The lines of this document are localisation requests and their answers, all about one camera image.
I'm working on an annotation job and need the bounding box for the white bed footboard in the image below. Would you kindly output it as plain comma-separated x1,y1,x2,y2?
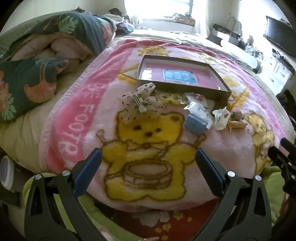
220,39,262,72

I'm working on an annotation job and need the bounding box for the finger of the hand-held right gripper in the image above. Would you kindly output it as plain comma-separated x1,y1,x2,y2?
280,138,296,154
268,146,296,194

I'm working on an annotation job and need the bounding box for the white hair claw clip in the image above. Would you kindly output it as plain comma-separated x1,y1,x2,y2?
212,108,232,131

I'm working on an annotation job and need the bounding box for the red floral cloth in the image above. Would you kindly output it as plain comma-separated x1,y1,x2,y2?
113,203,222,241

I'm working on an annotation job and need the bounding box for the clear plastic packet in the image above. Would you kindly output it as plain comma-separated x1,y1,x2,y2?
184,93,215,129

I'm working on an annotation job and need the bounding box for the small brown doll figure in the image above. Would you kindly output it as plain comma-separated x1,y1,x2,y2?
228,120,247,130

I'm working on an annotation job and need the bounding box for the black television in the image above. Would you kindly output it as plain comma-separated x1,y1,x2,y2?
263,16,296,58

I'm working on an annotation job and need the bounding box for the white round roll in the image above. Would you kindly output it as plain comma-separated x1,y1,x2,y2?
0,155,15,192

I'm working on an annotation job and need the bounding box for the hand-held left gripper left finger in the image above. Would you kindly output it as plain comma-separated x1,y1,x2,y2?
24,148,109,241

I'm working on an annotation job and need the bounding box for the sheer white curtain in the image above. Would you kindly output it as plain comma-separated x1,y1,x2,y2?
194,0,213,37
125,0,144,30

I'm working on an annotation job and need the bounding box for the dark floral quilt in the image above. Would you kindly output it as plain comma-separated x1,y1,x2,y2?
0,10,117,122

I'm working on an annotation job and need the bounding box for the green sheet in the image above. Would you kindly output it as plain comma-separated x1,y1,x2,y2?
23,167,287,241

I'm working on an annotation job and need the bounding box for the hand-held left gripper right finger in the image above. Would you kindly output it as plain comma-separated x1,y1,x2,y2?
195,148,272,241

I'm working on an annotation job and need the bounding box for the purple clothing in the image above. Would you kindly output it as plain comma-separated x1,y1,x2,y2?
116,20,136,33

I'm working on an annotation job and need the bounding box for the white dresser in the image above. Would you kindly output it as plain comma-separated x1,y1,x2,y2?
259,54,293,93

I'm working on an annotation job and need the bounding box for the cardboard box with pink inside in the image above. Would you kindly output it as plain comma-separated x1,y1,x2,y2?
136,55,232,100

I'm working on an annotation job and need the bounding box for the pile of plush toys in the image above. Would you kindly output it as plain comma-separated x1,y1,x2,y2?
164,13,196,24

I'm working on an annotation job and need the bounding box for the small blue box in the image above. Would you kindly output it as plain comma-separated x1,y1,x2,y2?
184,112,208,135

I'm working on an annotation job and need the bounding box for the pink bear printed blanket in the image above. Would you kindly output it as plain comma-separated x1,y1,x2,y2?
38,38,292,211

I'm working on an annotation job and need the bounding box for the polka dot bow hair clip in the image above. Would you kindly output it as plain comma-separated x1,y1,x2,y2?
119,82,164,126

